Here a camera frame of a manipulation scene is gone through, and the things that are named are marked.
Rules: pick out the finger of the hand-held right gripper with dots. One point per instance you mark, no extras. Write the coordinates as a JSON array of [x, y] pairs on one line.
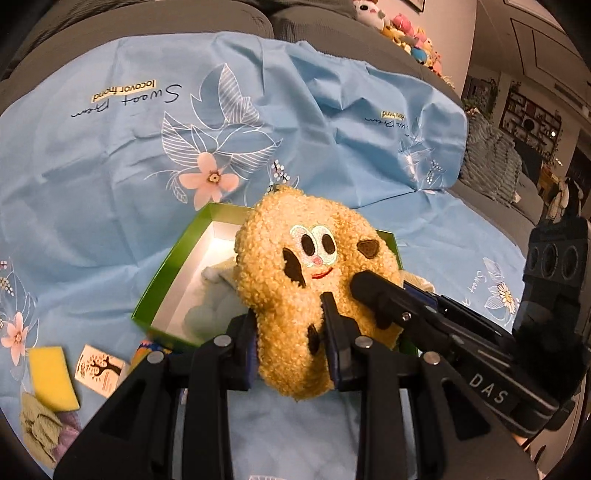
[[378, 295], [422, 293]]

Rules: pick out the striped grey blue cushion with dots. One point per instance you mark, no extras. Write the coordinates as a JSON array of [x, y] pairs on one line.
[[491, 157]]

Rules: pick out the purple cloth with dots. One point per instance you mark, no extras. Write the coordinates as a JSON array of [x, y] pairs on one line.
[[69, 434]]

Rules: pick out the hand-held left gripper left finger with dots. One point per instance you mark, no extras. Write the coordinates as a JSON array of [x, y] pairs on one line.
[[251, 350]]

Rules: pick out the small tree print box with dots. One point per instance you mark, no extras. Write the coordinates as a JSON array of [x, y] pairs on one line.
[[101, 369]]

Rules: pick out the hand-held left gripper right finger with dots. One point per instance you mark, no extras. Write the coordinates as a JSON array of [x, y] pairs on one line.
[[333, 350]]

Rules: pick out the light blue floral sheet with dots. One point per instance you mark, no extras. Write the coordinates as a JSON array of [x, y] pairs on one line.
[[115, 161]]

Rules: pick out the dark wall shelf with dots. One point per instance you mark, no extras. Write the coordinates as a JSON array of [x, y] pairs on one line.
[[531, 110]]

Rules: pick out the yellow plush toy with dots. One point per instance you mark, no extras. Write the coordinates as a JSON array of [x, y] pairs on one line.
[[286, 230]]

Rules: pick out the light blue plush dolphin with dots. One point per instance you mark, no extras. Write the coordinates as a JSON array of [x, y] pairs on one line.
[[217, 300]]

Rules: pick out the yellow sponge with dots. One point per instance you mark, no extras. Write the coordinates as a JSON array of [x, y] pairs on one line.
[[53, 378]]

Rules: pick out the green cardboard box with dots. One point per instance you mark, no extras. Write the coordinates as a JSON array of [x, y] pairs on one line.
[[180, 277]]

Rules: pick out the small multicoloured item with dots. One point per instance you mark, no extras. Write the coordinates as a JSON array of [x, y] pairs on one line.
[[147, 350]]

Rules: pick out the row of colourful plush toys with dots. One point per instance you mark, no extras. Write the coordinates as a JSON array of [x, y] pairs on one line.
[[406, 32]]

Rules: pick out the sage green cloth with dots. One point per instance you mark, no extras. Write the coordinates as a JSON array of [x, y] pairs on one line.
[[39, 429]]

